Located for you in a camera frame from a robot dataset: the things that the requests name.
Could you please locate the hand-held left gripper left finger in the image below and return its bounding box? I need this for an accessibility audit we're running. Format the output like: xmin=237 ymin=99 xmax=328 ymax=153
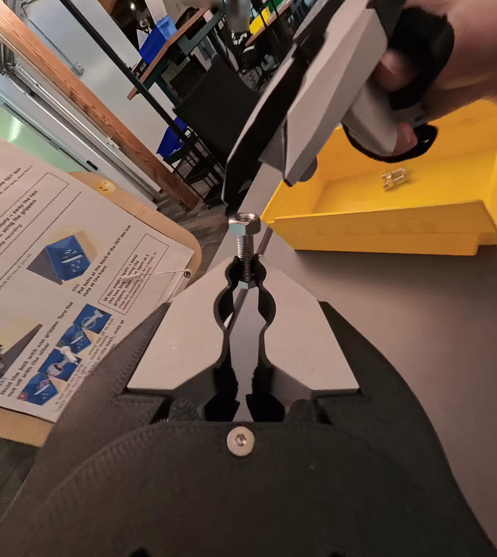
xmin=127 ymin=255 xmax=238 ymax=422

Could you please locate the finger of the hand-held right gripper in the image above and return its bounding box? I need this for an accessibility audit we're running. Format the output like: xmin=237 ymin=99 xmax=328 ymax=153
xmin=222 ymin=44 xmax=316 ymax=215
xmin=261 ymin=8 xmax=389 ymax=188

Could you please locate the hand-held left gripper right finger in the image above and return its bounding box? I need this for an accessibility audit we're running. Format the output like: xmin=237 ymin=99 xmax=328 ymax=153
xmin=247 ymin=255 xmax=360 ymax=422

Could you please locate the silver hex bolt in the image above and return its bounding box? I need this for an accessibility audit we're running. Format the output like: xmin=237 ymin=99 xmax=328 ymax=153
xmin=235 ymin=212 xmax=255 ymax=291
xmin=380 ymin=168 xmax=409 ymax=191

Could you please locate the silver hex nut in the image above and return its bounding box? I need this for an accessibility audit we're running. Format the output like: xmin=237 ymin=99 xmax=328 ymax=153
xmin=228 ymin=212 xmax=262 ymax=237

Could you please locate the yellow plastic bin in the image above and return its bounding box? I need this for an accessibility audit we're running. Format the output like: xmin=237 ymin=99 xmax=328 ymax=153
xmin=260 ymin=101 xmax=497 ymax=257

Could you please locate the person's right hand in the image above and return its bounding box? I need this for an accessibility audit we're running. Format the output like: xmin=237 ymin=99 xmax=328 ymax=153
xmin=371 ymin=0 xmax=497 ymax=154

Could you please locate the blue plastic bin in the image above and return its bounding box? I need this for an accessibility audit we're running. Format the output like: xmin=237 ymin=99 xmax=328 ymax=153
xmin=139 ymin=15 xmax=179 ymax=62
xmin=156 ymin=117 xmax=189 ymax=158

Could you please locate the wooden desk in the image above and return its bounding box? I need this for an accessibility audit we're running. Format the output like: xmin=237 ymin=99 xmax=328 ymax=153
xmin=127 ymin=6 xmax=227 ymax=102

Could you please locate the wooden beam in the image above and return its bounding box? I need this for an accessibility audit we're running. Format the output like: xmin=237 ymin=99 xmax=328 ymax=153
xmin=0 ymin=0 xmax=201 ymax=211

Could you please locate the printed instruction sheet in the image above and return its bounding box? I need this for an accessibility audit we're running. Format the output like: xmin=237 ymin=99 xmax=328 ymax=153
xmin=0 ymin=126 xmax=195 ymax=424

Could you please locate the black pole stand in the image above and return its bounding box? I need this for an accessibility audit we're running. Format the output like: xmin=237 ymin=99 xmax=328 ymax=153
xmin=59 ymin=0 xmax=201 ymax=151

